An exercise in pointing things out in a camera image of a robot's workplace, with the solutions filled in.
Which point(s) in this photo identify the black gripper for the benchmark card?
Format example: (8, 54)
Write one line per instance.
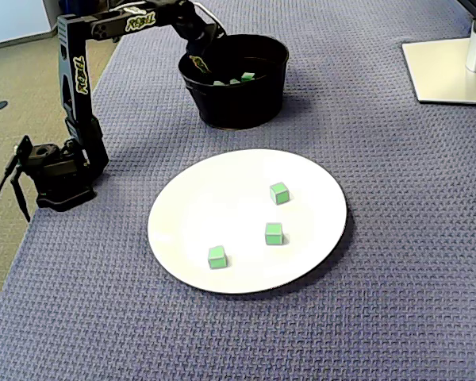
(197, 51)

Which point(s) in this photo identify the white round plate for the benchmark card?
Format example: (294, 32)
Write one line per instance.
(301, 222)

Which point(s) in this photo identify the black metal bucket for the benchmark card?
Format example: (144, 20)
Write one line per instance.
(238, 107)

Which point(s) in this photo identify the white monitor stand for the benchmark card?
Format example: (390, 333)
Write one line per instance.
(440, 71)

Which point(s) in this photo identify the dark round floor outlet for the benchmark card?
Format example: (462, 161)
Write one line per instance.
(1, 105)

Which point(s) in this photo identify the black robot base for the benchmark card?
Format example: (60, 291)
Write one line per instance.
(59, 182)

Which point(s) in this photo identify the blue textured table mat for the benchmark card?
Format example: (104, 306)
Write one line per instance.
(381, 278)

